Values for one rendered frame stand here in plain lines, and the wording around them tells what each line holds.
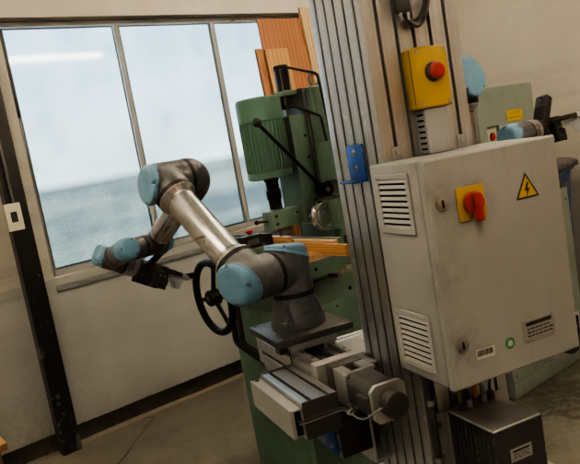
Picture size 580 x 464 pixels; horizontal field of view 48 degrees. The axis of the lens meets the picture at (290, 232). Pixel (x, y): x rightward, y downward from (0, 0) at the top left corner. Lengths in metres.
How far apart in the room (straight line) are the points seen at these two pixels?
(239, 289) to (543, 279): 0.71
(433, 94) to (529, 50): 3.04
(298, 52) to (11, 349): 2.42
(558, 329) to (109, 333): 2.59
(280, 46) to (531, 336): 3.10
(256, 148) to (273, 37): 1.84
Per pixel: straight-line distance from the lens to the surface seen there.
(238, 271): 1.63
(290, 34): 4.33
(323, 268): 2.31
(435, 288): 1.34
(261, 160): 2.48
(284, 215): 2.54
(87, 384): 3.64
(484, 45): 4.70
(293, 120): 2.56
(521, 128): 2.09
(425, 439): 1.66
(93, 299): 3.58
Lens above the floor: 1.30
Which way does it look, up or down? 7 degrees down
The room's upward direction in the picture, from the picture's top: 10 degrees counter-clockwise
